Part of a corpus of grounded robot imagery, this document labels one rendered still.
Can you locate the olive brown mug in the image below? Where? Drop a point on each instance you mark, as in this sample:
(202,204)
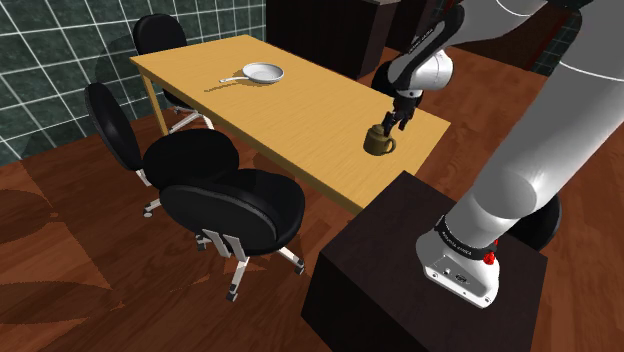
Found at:
(376,142)

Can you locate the dark wooden cabinet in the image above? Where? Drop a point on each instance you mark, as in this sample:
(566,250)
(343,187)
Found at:
(331,34)

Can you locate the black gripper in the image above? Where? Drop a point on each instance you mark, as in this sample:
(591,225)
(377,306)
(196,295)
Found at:
(406,106)

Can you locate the light wooden table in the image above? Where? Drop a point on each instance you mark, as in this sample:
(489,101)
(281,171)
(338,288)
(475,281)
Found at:
(302,117)

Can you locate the dark robot stand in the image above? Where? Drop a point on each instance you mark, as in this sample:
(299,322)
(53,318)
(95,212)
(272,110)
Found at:
(380,273)

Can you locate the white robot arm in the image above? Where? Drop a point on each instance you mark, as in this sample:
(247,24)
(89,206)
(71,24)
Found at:
(551,141)

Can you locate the white frying pan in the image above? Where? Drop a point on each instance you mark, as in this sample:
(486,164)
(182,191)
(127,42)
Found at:
(263,73)

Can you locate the black office chair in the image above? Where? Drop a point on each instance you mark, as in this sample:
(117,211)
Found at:
(187,156)
(158,33)
(234,214)

